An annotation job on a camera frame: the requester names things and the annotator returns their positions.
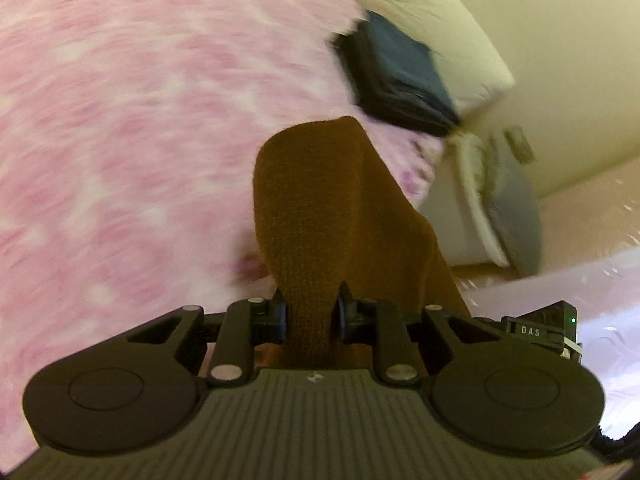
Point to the cream pillow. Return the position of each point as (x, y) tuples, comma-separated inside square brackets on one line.
[(425, 5)]

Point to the brown knit button vest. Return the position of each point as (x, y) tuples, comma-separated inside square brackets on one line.
[(320, 210)]

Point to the pink floral blanket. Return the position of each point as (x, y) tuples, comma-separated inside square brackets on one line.
[(125, 110)]

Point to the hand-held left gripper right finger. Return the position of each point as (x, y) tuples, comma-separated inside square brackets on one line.
[(341, 317)]

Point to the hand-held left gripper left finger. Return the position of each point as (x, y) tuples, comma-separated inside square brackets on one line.
[(282, 320)]

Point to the stack of dark folded clothes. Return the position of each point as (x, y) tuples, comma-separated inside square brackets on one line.
[(400, 75)]

